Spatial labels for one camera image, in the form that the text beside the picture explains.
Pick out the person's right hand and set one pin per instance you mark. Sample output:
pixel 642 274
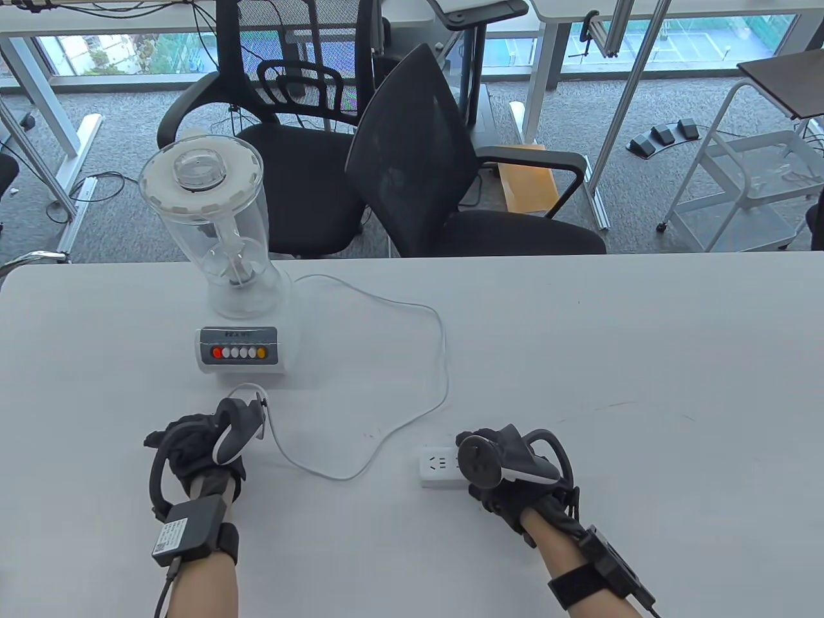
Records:
pixel 528 499

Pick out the person's left hand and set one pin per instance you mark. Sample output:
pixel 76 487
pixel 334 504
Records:
pixel 187 450

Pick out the person's left fingers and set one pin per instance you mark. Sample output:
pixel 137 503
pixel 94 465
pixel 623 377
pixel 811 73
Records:
pixel 177 441

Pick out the person's right fingers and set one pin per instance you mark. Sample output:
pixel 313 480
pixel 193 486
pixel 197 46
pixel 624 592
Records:
pixel 492 499

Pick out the person's right forearm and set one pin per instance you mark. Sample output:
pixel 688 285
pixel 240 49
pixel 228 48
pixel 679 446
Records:
pixel 566 560

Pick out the black white right hand controller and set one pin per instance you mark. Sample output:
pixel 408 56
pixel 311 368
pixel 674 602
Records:
pixel 479 460

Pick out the black white hand controller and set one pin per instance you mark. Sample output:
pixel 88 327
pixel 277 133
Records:
pixel 479 460
pixel 226 444

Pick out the black white left hand controller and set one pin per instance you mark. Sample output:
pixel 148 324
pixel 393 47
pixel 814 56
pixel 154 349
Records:
pixel 226 444

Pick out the white power strip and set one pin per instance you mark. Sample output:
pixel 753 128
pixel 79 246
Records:
pixel 438 465

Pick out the black left wrist sensor box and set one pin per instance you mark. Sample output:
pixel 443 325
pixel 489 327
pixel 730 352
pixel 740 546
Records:
pixel 190 528

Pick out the black wrist sensor box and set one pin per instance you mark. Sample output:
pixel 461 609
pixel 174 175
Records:
pixel 615 566
pixel 190 528

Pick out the white blender base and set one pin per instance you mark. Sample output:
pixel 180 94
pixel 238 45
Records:
pixel 283 360

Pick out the black right wrist sensor box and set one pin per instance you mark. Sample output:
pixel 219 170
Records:
pixel 615 566

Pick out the chrome metal bar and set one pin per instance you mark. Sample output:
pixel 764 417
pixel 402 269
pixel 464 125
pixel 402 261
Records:
pixel 32 259

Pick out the clear blender jar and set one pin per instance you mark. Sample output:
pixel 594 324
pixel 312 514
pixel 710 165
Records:
pixel 248 219

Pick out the white blender lid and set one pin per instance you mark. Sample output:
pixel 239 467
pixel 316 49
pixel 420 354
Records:
pixel 232 180

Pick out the black open back office chair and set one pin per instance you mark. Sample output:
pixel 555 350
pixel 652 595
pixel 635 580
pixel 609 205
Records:
pixel 302 167

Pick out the brown cardboard box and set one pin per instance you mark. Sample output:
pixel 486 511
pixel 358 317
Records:
pixel 531 183

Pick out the black mesh back office chair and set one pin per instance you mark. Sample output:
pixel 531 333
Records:
pixel 418 148

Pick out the white desk with legs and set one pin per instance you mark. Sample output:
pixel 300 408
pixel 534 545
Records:
pixel 38 84

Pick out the white wheeled cart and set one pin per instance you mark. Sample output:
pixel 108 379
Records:
pixel 740 187

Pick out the black foot pedals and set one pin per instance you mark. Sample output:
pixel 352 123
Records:
pixel 663 136

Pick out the dark brown table top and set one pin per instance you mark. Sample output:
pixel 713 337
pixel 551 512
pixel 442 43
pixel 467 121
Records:
pixel 788 80

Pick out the aluminium profile frame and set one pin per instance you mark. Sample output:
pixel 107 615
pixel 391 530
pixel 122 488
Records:
pixel 621 109

